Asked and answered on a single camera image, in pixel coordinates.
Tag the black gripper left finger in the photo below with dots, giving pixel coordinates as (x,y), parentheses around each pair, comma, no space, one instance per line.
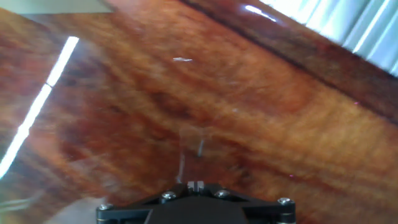
(130,211)

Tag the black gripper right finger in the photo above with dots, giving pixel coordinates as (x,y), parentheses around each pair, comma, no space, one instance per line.
(267,211)

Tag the glossy red-brown wooden board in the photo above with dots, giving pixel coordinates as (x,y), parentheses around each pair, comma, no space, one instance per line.
(248,109)

